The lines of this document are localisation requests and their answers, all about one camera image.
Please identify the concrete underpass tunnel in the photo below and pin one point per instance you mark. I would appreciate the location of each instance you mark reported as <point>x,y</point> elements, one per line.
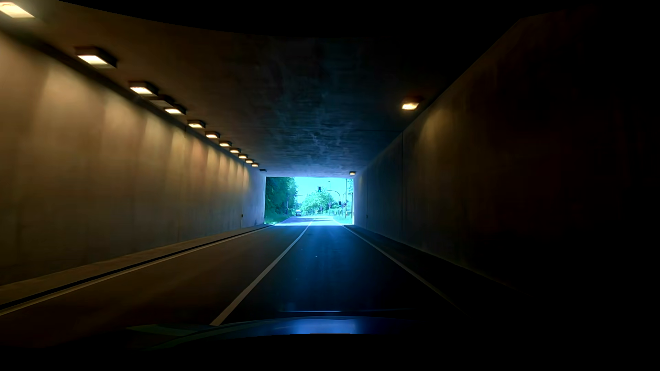
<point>309,103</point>

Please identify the green trees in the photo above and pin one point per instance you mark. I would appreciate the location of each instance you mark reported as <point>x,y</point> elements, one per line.
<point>278,198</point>
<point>318,202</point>

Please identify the car's own bonnet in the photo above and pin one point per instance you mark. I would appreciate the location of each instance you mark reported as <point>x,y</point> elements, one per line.
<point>319,326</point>

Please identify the road markings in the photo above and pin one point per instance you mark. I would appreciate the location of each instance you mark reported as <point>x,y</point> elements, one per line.
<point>258,280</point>

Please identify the dark asphalt road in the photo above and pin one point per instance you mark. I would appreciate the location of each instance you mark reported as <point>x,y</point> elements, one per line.
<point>330,268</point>

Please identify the row of ceiling lamps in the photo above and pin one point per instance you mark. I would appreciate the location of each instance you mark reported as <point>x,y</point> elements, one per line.
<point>142,88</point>

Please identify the raised concrete walkway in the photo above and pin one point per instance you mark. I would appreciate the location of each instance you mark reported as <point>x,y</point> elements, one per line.
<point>103,268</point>

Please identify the grass verge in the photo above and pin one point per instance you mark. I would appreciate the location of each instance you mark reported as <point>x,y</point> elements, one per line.
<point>273,218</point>

